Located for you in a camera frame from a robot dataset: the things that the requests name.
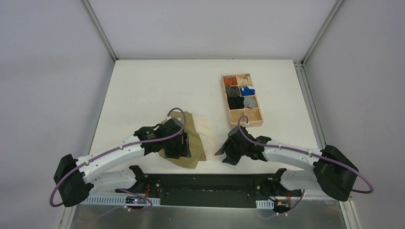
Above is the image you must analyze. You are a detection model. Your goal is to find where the beige rolled underwear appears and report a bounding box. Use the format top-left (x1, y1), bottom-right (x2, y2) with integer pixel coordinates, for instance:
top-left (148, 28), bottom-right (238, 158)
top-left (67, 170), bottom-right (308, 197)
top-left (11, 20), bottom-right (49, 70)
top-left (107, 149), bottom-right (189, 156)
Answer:
top-left (236, 74), bottom-right (252, 85)

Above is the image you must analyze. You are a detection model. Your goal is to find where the wooden compartment box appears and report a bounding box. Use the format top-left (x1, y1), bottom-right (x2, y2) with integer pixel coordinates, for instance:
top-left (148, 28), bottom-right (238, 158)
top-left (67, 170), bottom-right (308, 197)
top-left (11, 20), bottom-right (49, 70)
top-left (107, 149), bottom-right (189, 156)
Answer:
top-left (221, 73), bottom-right (264, 128)

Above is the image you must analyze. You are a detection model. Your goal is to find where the left white cable duct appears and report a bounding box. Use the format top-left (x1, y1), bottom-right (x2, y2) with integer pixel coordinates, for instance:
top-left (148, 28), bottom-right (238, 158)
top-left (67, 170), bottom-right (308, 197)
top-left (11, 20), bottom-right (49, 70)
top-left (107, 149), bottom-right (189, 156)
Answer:
top-left (81, 194), bottom-right (161, 207)

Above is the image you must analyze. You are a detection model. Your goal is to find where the dark grey rolled underwear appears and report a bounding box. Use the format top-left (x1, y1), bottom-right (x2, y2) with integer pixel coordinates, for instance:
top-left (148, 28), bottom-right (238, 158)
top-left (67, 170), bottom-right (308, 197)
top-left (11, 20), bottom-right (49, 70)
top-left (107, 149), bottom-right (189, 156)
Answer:
top-left (225, 85), bottom-right (240, 97)

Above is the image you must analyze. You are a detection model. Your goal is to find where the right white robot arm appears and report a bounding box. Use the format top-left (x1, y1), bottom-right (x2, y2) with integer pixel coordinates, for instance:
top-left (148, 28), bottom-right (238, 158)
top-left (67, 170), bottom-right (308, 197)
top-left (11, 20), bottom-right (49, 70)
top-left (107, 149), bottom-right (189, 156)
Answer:
top-left (215, 126), bottom-right (359, 201)

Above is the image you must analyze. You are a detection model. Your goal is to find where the blue rolled underwear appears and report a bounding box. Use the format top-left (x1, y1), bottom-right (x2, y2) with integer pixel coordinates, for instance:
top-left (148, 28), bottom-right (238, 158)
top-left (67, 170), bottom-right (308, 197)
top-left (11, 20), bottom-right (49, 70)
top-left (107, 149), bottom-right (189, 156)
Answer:
top-left (240, 85), bottom-right (256, 96)

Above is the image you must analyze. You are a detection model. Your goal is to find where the grey striped rolled underwear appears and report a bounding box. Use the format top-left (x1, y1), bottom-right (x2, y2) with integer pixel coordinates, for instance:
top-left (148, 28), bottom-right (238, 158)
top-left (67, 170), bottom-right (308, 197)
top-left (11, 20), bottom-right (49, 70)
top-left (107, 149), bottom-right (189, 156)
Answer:
top-left (244, 97), bottom-right (258, 109)

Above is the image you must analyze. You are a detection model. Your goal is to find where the right white cable duct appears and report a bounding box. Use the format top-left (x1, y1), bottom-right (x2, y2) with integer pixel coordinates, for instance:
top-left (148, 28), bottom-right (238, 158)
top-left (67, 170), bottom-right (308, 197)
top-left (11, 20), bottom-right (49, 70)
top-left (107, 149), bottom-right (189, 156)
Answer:
top-left (256, 199), bottom-right (274, 209)

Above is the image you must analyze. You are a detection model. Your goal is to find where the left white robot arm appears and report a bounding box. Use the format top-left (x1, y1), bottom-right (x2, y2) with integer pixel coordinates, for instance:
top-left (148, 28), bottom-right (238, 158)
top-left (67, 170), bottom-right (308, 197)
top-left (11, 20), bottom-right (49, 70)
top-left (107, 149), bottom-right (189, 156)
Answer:
top-left (49, 117), bottom-right (191, 207)

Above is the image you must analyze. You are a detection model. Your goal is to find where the white cable duct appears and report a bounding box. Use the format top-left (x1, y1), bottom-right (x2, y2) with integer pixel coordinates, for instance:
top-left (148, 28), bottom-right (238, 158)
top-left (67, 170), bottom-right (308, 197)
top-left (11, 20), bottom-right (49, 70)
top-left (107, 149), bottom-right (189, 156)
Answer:
top-left (81, 194), bottom-right (161, 207)
top-left (256, 199), bottom-right (274, 209)

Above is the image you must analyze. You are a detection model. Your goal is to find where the olive and cream underwear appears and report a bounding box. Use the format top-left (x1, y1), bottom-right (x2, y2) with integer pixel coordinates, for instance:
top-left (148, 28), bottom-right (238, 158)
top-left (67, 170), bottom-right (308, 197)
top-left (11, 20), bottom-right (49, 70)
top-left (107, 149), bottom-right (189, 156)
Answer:
top-left (166, 112), bottom-right (217, 169)

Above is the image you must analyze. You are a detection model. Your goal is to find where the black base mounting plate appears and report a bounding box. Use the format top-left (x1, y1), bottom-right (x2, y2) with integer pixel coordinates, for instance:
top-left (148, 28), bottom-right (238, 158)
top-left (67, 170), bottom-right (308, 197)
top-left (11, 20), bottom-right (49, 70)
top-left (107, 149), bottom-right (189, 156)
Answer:
top-left (129, 174), bottom-right (302, 208)

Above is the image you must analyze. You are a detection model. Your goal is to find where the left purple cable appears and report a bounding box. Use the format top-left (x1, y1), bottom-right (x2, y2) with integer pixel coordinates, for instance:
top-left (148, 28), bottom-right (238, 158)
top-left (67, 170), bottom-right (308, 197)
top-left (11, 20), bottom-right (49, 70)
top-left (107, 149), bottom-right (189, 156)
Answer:
top-left (49, 107), bottom-right (187, 208)

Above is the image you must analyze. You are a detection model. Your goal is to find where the black rolled underwear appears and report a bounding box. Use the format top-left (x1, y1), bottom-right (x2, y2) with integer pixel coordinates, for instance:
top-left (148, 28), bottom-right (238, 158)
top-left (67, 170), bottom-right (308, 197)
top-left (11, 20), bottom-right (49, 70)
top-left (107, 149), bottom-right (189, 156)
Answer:
top-left (227, 97), bottom-right (244, 110)

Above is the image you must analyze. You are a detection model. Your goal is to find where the orange rolled underwear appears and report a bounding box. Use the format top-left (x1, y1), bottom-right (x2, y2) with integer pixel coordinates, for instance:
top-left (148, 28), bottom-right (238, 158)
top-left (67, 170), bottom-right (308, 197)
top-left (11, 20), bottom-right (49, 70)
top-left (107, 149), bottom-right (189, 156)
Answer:
top-left (224, 77), bottom-right (238, 86)

